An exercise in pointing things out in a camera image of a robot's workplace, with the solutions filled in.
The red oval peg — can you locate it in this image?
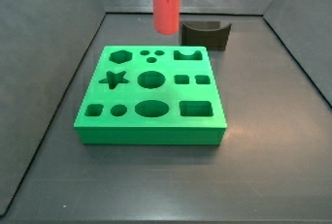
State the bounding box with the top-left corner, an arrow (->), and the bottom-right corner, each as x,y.
152,0 -> 180,35

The black curved holder stand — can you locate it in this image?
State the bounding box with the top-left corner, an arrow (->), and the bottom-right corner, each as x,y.
180,21 -> 231,51

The green shape sorter block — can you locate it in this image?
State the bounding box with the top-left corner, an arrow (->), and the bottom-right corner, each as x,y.
73,46 -> 227,145

